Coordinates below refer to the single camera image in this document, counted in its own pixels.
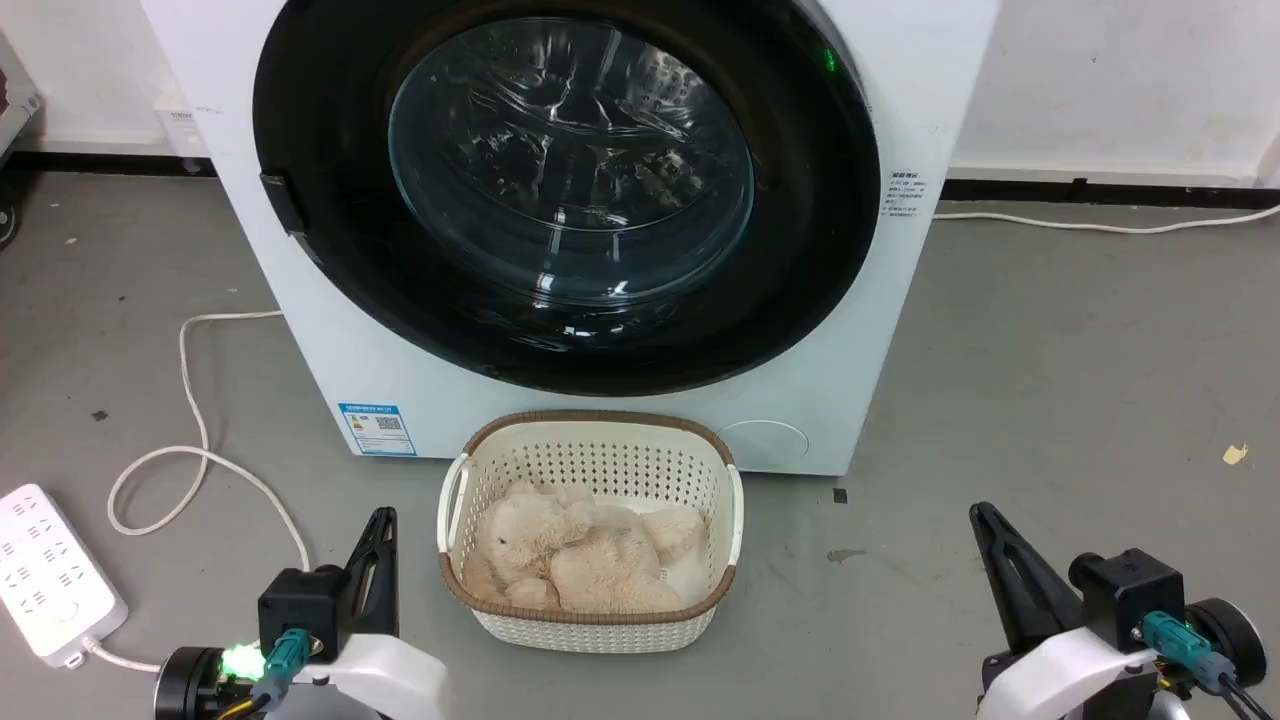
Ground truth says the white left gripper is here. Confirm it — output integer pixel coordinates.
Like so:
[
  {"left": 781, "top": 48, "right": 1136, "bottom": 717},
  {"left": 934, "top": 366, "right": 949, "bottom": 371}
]
[{"left": 296, "top": 506, "right": 448, "bottom": 720}]

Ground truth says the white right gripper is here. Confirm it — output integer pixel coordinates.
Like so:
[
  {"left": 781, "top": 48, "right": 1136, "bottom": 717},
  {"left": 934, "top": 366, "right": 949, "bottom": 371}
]
[{"left": 967, "top": 501, "right": 1166, "bottom": 720}]

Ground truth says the white front-load washing machine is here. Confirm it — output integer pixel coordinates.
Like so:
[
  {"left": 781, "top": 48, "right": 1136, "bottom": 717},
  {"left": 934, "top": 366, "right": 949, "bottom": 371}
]
[{"left": 140, "top": 0, "right": 1002, "bottom": 478}]

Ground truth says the round black glass washer door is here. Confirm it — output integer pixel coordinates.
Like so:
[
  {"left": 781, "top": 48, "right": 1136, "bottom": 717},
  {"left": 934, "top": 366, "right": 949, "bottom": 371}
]
[{"left": 252, "top": 0, "right": 882, "bottom": 398}]

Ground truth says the blue energy label sticker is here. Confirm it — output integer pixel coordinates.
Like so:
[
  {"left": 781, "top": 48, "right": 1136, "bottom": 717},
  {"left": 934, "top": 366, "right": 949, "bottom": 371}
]
[{"left": 337, "top": 402, "right": 418, "bottom": 458}]

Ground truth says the beige plush teddy bear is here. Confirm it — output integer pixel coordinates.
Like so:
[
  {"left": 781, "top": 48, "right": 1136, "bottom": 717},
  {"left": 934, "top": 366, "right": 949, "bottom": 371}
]
[{"left": 461, "top": 481, "right": 708, "bottom": 614}]

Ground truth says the cream perforated laundry basket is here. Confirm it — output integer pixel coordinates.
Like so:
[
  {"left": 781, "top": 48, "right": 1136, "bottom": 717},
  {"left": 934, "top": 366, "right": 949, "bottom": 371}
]
[{"left": 436, "top": 409, "right": 745, "bottom": 655}]

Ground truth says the round white filter cover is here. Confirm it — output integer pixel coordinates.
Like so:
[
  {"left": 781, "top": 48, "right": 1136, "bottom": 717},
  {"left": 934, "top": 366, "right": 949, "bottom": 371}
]
[{"left": 716, "top": 419, "right": 810, "bottom": 473}]

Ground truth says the white power strip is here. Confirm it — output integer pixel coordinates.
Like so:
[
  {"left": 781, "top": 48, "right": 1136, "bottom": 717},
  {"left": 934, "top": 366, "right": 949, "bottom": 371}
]
[{"left": 0, "top": 484, "right": 129, "bottom": 669}]

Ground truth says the small text label sticker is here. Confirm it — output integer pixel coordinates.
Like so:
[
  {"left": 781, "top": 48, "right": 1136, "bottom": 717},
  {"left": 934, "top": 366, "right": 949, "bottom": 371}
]
[{"left": 882, "top": 170, "right": 930, "bottom": 221}]

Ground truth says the grey metal rack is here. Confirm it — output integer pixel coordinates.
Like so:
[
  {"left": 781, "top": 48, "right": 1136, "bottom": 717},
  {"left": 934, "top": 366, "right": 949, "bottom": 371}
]
[{"left": 0, "top": 30, "right": 43, "bottom": 251}]

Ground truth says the teal left connector cable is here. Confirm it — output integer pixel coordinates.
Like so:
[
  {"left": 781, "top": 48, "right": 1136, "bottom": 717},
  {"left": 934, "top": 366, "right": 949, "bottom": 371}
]
[{"left": 212, "top": 627, "right": 312, "bottom": 720}]

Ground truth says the teal connector cable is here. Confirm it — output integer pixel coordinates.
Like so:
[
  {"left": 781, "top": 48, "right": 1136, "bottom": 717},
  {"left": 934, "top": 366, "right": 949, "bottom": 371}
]
[
  {"left": 1142, "top": 611, "right": 1273, "bottom": 720},
  {"left": 212, "top": 627, "right": 312, "bottom": 720}
]

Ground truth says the teal right connector cable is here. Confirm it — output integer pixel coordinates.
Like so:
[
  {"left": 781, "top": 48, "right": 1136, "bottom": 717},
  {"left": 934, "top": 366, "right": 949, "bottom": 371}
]
[{"left": 1142, "top": 611, "right": 1273, "bottom": 720}]

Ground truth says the white power strip cord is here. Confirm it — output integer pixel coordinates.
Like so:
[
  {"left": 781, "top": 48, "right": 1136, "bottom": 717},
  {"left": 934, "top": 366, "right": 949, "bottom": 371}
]
[{"left": 78, "top": 310, "right": 312, "bottom": 674}]

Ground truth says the long white floor cable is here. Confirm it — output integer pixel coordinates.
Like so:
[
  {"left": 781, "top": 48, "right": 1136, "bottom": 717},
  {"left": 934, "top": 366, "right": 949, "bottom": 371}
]
[{"left": 934, "top": 204, "right": 1280, "bottom": 236}]

